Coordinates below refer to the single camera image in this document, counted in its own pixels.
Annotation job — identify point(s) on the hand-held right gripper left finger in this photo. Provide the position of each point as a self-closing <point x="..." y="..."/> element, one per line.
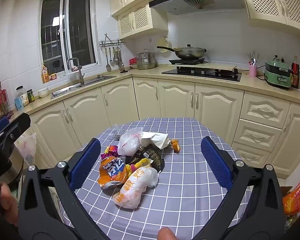
<point x="86" y="162"/>

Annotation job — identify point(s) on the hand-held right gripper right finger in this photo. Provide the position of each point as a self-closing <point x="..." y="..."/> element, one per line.
<point x="215" y="162"/>

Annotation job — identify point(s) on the purple orange wrapper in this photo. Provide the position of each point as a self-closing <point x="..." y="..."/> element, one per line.
<point x="109" y="151"/>

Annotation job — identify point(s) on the orange snack bag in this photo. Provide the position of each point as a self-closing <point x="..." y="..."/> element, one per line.
<point x="111" y="173"/>

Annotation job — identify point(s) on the small clear plastic wrapper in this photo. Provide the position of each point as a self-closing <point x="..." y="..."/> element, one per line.
<point x="114" y="135"/>

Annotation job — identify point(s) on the small orange wrapper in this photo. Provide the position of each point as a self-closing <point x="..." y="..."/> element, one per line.
<point x="175" y="145"/>

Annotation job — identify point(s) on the clear white plastic bag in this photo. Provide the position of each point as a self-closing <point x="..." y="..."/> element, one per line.
<point x="130" y="142"/>

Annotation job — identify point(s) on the yellow wrapper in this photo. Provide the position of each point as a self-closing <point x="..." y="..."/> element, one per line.
<point x="140" y="163"/>

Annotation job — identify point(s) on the white orange-print plastic bag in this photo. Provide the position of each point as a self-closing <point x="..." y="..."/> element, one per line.
<point x="136" y="188"/>

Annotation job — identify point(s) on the black snack wrapper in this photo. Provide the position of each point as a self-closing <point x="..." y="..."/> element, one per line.
<point x="153" y="156"/>

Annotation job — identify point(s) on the white tissue paper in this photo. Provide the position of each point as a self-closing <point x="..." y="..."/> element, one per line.
<point x="157" y="138"/>

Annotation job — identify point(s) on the person's left hand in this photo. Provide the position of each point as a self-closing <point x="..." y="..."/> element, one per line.
<point x="8" y="202"/>

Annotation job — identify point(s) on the person's right hand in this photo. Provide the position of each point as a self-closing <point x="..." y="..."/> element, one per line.
<point x="166" y="234"/>

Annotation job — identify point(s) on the steel cylindrical container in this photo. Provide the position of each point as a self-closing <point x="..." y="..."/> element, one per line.
<point x="16" y="172"/>

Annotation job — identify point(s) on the hanging white plastic bag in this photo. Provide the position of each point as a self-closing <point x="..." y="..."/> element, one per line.
<point x="27" y="147"/>

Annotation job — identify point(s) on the blue packet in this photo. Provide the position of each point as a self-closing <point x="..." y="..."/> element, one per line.
<point x="18" y="104"/>

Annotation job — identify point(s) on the clear jar with lid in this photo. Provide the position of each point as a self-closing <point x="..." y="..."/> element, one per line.
<point x="23" y="95"/>

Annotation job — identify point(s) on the small green jar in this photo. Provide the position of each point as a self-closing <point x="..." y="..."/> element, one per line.
<point x="31" y="96"/>

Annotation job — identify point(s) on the small cream drawer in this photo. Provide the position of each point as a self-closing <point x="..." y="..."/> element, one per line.
<point x="250" y="155"/>

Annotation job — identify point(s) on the blue checked tablecloth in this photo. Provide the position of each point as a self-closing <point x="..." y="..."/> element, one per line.
<point x="187" y="192"/>

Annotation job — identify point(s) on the white bowl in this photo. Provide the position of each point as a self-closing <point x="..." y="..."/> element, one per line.
<point x="43" y="93"/>

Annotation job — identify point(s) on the medium cream drawer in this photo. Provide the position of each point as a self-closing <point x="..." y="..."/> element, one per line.
<point x="257" y="135"/>

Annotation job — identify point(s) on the orange seasoning packet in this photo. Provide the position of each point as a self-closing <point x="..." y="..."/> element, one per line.
<point x="45" y="73"/>

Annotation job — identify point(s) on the small yellow box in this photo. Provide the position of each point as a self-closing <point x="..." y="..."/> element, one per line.
<point x="53" y="76"/>

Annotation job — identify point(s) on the large cream drawer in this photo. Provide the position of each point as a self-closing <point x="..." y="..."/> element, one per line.
<point x="265" y="110"/>

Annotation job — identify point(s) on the cream kitchen base cabinet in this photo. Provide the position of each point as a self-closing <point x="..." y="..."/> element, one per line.
<point x="175" y="100"/>

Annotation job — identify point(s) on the steel sink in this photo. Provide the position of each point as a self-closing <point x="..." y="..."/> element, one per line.
<point x="90" y="81"/>

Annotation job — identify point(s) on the steel faucet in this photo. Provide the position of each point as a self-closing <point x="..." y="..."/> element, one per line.
<point x="80" y="72"/>

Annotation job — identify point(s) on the black gas stove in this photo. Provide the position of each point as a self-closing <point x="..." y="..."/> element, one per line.
<point x="202" y="75"/>

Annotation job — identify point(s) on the large orange bag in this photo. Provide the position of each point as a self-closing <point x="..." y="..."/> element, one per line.
<point x="296" y="197"/>

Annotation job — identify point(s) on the dark patterned snack bag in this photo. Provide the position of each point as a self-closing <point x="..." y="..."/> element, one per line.
<point x="291" y="222"/>

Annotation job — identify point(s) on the slotted spatula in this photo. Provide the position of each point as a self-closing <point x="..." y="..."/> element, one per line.
<point x="108" y="66"/>

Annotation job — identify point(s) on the pink utensil holder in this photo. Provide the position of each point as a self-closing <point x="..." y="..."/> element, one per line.
<point x="253" y="71"/>

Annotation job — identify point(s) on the steel skimmer spoon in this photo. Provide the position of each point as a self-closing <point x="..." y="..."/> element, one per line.
<point x="120" y="63"/>

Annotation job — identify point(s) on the black induction cooker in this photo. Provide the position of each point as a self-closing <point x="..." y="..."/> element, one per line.
<point x="186" y="61"/>

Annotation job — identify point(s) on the steel ladle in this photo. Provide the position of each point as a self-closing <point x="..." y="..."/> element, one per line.
<point x="111" y="60"/>

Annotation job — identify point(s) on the green electric cooker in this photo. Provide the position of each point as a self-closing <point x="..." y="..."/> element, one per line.
<point x="277" y="76"/>

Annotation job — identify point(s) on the bundle of chopsticks and spoons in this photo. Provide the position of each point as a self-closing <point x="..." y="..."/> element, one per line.
<point x="253" y="59"/>

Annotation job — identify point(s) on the red container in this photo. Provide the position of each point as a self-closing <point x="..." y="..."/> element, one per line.
<point x="133" y="61"/>

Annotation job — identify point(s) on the steel wok with lid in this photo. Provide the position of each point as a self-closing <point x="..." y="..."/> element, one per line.
<point x="190" y="51"/>

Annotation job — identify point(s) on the sliding window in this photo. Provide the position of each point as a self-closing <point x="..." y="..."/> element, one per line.
<point x="77" y="30"/>

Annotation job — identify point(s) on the steel stock pot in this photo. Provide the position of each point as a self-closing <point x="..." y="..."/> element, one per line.
<point x="146" y="60"/>

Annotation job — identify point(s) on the wall utensil rack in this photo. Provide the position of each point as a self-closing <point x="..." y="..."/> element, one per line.
<point x="112" y="42"/>

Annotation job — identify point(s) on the round yellow wall strainer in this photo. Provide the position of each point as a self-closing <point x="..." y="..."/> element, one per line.
<point x="162" y="43"/>

